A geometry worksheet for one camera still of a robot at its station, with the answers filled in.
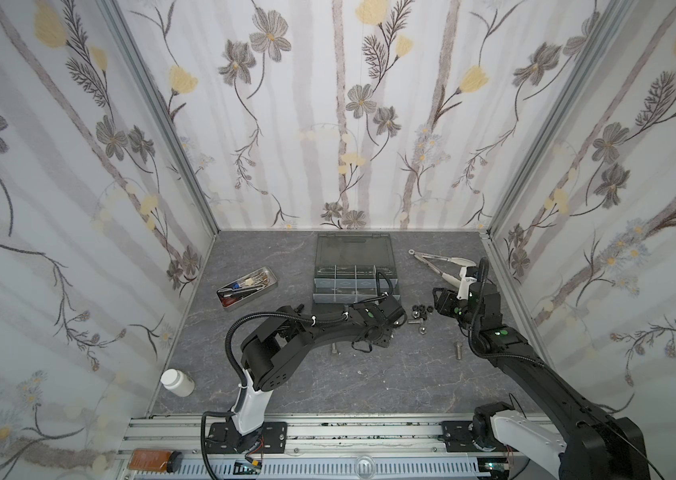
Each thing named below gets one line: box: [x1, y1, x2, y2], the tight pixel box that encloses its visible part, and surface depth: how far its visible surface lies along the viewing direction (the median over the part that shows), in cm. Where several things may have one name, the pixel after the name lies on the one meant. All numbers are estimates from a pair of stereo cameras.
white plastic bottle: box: [160, 368, 195, 397], surface depth 76 cm
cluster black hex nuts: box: [412, 304, 434, 321], surface depth 100 cm
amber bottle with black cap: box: [128, 449, 184, 473], surface depth 69 cm
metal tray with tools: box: [216, 266, 279, 311], surface depth 103 cm
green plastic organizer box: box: [313, 233, 401, 304], surface depth 111 cm
